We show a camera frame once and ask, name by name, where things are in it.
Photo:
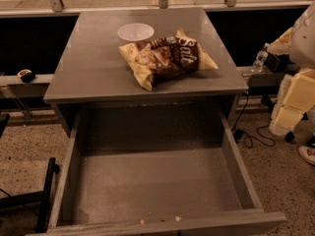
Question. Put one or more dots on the grey top drawer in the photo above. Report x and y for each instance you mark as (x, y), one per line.
(156, 170)

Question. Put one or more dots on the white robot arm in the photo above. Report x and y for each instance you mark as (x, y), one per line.
(298, 42)

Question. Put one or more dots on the grey drawer cabinet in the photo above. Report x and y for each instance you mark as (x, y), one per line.
(92, 70)

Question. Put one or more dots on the small black box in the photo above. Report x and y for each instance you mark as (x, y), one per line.
(277, 63)

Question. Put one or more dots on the white red sneaker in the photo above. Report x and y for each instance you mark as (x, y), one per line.
(308, 154)

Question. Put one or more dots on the clear water bottle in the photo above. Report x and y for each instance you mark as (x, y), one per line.
(260, 59)

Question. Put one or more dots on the brown salt chip bag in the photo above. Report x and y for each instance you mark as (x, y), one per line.
(165, 58)

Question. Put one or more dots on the clear plastic bowl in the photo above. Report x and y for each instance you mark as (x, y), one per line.
(135, 32)

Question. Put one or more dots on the black tape measure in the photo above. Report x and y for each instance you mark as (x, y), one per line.
(26, 75)

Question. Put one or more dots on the black chair frame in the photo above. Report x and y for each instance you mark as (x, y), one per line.
(25, 149)

